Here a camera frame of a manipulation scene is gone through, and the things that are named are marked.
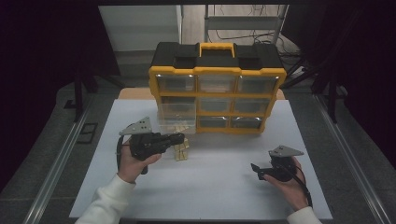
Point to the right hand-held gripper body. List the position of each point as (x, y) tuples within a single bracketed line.
[(281, 165)]

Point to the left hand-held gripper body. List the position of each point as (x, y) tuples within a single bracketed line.
[(146, 144)]

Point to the beige binder clip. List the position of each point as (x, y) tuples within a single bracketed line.
[(177, 148), (181, 155), (186, 143)]

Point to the clear plastic drawer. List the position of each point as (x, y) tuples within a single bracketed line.
[(177, 116)]

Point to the yellow black drawer organizer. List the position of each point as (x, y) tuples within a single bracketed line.
[(214, 56)]

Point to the person's right hand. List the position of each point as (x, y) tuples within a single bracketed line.
[(291, 189)]

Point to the person's left hand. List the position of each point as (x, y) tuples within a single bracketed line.
[(132, 168)]

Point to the black stand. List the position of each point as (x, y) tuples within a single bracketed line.
[(327, 84), (79, 90)]

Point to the white panel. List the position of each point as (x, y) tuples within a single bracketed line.
[(140, 26)]

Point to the dark curtain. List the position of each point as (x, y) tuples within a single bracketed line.
[(40, 62), (358, 62)]

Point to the aluminium frame rail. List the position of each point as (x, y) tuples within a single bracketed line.
[(59, 161), (351, 161)]

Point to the grey metal shelf frame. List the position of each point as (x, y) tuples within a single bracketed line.
[(243, 22)]

